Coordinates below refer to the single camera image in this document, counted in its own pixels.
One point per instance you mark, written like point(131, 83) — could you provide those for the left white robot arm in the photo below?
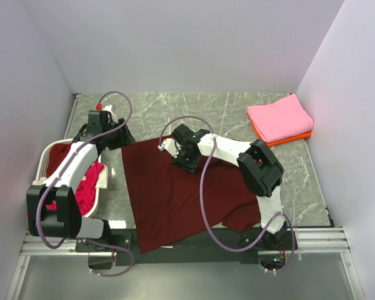
point(52, 207)

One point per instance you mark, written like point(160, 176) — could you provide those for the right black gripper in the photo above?
point(189, 167)

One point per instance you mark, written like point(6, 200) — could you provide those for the folded pink t shirt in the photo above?
point(281, 119)

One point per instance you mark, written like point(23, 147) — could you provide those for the red t shirt in basket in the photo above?
point(56, 155)

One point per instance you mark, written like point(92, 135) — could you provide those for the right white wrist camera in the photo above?
point(171, 146)

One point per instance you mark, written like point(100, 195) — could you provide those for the dark red t shirt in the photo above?
point(165, 198)

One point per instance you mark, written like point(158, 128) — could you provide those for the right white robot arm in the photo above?
point(260, 169)

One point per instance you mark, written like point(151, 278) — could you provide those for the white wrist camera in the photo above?
point(109, 108)
point(171, 146)

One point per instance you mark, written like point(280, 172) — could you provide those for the magenta t shirt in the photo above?
point(87, 199)

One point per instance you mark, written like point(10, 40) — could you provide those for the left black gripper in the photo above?
point(125, 138)

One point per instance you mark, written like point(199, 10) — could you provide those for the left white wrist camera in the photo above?
point(109, 108)

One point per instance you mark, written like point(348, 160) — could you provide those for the cream t shirt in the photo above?
point(96, 176)

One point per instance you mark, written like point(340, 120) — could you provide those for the white laundry basket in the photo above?
point(41, 171)

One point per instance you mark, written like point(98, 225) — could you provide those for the folded orange t shirt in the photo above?
point(304, 135)

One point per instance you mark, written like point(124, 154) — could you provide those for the black base beam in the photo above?
point(270, 252)

